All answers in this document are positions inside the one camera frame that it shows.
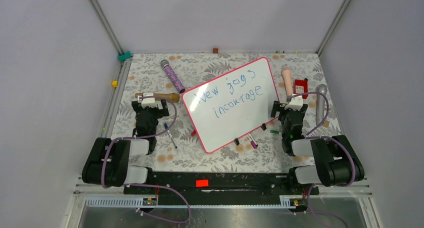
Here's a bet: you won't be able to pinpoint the black capped marker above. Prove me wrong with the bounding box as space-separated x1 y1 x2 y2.
248 133 258 146

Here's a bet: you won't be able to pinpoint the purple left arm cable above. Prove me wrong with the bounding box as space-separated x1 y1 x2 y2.
100 95 192 225

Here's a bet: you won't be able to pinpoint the gold toy microphone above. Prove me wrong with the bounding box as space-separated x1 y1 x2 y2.
134 92 180 103

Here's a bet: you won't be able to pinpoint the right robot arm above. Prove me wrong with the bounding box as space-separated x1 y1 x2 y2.
270 100 365 194

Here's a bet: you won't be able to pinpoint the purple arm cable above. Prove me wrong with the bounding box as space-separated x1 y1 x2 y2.
100 95 192 225
286 91 357 228

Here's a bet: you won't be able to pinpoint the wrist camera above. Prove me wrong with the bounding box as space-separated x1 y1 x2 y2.
136 92 156 108
284 95 304 111

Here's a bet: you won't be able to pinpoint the silver toy microphone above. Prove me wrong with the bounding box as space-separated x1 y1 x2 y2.
315 84 328 126

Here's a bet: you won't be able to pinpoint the floral patterned table mat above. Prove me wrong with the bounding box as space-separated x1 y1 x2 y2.
108 53 327 173

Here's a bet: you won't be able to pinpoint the teal corner clamp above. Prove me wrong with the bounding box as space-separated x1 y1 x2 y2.
117 51 133 62

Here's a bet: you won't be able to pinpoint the red small box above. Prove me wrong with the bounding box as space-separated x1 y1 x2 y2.
293 78 309 94

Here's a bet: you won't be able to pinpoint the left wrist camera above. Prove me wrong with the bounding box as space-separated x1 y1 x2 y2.
136 92 156 108

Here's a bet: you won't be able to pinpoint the red tape label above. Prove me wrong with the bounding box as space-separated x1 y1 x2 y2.
195 179 209 188

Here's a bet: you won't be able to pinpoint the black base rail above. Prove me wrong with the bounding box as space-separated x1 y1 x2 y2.
119 168 310 195

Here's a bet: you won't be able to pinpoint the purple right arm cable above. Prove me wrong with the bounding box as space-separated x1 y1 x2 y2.
286 91 357 228

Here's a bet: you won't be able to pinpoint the pink framed whiteboard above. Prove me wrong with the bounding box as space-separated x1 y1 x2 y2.
181 57 279 154

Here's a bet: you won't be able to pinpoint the peach toy microphone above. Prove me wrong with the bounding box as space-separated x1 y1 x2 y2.
281 66 294 96

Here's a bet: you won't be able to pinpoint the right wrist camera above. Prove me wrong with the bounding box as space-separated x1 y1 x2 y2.
284 95 304 111

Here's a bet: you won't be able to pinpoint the yellow small cube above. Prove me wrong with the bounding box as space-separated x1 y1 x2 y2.
111 80 118 88

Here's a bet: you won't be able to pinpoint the wooden small cube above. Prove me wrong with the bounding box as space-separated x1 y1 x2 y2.
322 120 331 128

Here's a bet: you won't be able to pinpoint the magenta capped marker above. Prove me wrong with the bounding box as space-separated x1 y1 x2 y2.
248 136 258 149

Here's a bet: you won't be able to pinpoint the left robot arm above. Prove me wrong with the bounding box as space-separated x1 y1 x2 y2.
81 96 170 194

